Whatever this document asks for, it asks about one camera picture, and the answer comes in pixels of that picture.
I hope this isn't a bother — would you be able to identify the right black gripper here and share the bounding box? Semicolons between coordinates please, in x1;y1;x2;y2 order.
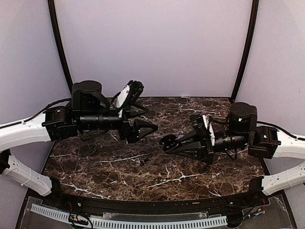
172;128;250;166

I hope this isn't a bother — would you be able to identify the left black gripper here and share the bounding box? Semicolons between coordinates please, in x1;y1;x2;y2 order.
79;103;159;144

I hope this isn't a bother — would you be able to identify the black earbud charging case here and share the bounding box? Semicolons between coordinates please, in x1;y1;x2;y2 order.
159;134;179;152

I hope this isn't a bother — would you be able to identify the black wireless earbud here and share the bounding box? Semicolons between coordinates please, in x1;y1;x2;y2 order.
140;158;150;166

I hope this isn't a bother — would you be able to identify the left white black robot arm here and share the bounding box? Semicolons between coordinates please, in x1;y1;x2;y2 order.
0;80;158;208

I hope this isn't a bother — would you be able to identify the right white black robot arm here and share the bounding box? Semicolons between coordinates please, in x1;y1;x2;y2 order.
159;102;305;164

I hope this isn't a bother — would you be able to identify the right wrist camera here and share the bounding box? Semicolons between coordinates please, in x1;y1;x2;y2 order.
190;114;215;146

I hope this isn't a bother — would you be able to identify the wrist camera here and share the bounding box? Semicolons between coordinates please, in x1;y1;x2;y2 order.
190;114;215;146
111;80;144;118

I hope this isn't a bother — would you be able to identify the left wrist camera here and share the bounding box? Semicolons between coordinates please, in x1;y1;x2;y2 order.
111;80;144;118

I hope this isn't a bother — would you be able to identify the white slotted cable duct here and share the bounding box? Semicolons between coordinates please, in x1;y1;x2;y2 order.
30;204;228;229

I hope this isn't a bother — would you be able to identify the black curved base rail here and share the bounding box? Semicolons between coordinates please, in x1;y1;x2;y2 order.
28;186;270;215

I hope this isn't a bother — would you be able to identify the left black frame post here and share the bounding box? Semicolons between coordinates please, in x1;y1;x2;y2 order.
47;0;73;95

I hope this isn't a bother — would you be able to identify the black frame post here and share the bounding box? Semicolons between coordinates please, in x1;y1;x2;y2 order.
229;0;259;103
47;0;73;95

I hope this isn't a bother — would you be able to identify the right black frame post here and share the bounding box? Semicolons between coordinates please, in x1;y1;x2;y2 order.
229;0;259;103

